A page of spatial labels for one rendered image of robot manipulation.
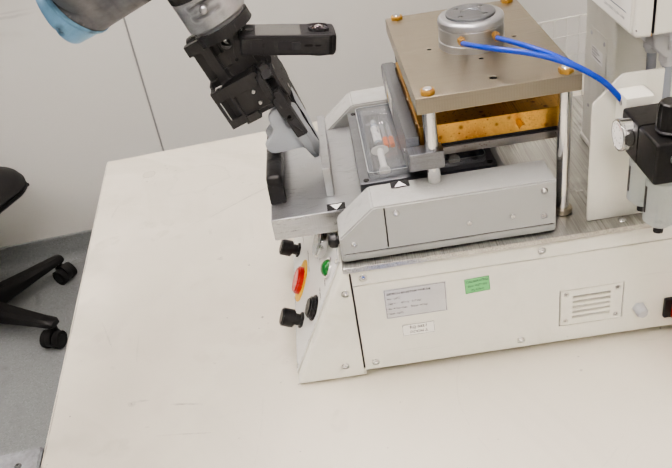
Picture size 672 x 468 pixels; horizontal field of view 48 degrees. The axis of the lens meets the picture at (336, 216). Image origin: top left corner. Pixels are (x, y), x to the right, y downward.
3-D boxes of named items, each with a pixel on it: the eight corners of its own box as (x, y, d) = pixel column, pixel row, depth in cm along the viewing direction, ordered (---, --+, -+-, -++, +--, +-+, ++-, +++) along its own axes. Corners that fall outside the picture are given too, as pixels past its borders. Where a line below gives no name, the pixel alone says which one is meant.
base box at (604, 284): (614, 189, 125) (620, 94, 116) (727, 344, 94) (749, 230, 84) (294, 238, 126) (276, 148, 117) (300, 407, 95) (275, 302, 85)
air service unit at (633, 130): (639, 180, 87) (650, 59, 78) (698, 254, 74) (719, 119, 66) (593, 187, 87) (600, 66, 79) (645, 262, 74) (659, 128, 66)
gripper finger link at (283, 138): (286, 170, 100) (249, 115, 95) (325, 151, 99) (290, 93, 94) (286, 182, 97) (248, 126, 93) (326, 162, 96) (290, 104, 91)
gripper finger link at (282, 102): (295, 127, 97) (260, 71, 92) (307, 121, 96) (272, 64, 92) (296, 144, 93) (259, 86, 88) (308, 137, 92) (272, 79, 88)
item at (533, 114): (518, 69, 105) (518, 2, 100) (570, 142, 87) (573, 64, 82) (396, 88, 106) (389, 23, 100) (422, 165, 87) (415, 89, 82)
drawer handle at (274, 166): (285, 147, 106) (280, 121, 104) (286, 203, 94) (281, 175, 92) (271, 149, 106) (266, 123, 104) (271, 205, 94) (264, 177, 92)
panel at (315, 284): (294, 243, 124) (326, 145, 115) (298, 373, 99) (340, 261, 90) (282, 240, 124) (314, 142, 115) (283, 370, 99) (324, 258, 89)
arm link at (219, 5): (229, -37, 89) (225, -17, 82) (249, -3, 91) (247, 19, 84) (175, -6, 90) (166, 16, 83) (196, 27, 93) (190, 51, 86)
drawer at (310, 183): (475, 129, 111) (473, 80, 107) (515, 209, 92) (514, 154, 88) (276, 160, 111) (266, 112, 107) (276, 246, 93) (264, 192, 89)
